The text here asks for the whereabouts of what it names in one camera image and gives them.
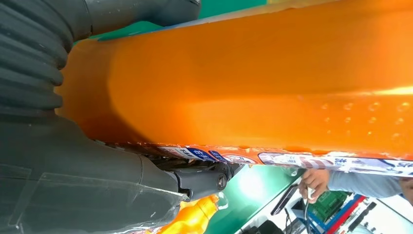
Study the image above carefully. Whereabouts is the white table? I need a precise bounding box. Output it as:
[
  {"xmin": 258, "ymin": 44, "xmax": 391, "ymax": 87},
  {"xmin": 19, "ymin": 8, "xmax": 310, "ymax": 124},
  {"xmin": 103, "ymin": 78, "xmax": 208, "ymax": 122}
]
[{"xmin": 235, "ymin": 184, "xmax": 413, "ymax": 234}]

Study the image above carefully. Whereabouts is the black smartphone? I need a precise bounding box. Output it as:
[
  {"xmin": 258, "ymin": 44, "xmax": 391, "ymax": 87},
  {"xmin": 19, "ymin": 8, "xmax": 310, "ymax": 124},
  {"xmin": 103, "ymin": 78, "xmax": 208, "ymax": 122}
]
[{"xmin": 270, "ymin": 184, "xmax": 300, "ymax": 216}]

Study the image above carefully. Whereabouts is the person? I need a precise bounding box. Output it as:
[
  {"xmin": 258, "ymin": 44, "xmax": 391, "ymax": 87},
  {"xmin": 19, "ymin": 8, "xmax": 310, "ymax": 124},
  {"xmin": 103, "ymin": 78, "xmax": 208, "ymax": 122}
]
[{"xmin": 298, "ymin": 168, "xmax": 413, "ymax": 207}]

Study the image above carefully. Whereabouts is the blue metal frame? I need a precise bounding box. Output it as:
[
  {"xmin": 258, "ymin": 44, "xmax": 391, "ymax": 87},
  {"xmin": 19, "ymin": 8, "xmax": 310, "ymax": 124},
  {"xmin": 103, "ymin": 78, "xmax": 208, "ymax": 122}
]
[{"xmin": 306, "ymin": 194, "xmax": 369, "ymax": 234}]

